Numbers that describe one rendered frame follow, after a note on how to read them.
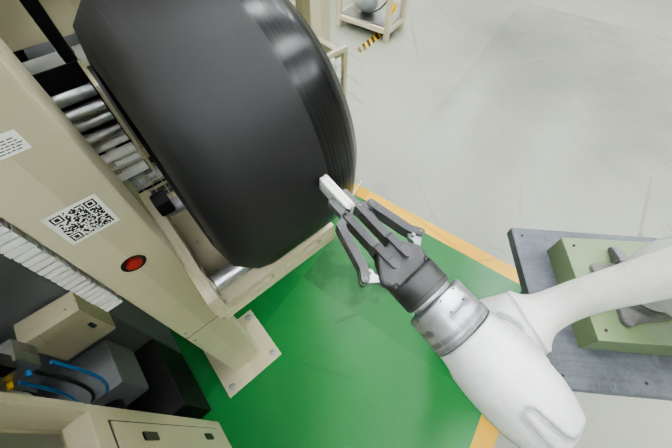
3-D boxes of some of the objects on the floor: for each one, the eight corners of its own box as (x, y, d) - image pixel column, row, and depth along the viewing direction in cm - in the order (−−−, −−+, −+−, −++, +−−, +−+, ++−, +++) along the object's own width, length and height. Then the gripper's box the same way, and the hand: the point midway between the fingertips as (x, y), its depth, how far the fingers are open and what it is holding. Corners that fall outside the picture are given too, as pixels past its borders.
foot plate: (230, 398, 141) (229, 397, 139) (201, 347, 153) (200, 346, 152) (281, 354, 152) (281, 353, 150) (250, 309, 164) (249, 308, 162)
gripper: (471, 260, 44) (355, 147, 52) (406, 325, 39) (288, 189, 47) (449, 276, 51) (348, 173, 59) (391, 333, 46) (289, 213, 54)
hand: (336, 196), depth 52 cm, fingers closed
